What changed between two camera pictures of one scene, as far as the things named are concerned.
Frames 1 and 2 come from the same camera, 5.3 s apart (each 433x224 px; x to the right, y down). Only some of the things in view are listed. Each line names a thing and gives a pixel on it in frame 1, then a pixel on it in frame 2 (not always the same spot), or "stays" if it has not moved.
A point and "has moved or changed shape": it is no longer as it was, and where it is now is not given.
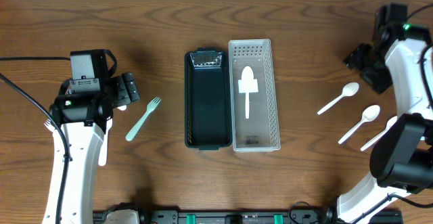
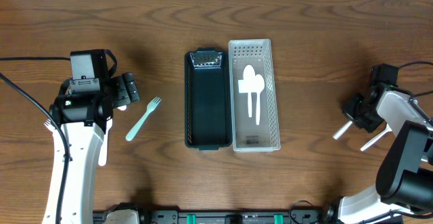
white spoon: [369, 114] has moved or changed shape
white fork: [102, 159] stays
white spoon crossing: [350, 89] -> [259, 85]
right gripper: [362, 61] -> [357, 112]
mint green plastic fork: [151, 107] stays
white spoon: [390, 122] stays
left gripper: [128, 88] stays
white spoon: [122, 107] stays
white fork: [49, 125] stays
